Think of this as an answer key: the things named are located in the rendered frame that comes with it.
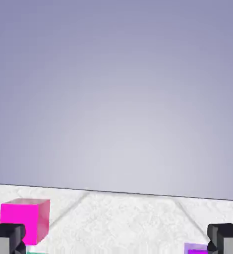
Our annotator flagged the small purple cube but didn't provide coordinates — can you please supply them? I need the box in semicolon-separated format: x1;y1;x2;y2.
183;242;209;254

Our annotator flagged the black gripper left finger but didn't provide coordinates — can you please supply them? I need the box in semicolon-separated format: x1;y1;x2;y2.
0;223;27;254

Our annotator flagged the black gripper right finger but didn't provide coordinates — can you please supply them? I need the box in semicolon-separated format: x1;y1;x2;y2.
207;223;233;254

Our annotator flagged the small magenta cube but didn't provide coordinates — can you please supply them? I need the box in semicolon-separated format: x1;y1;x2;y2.
0;198;51;246

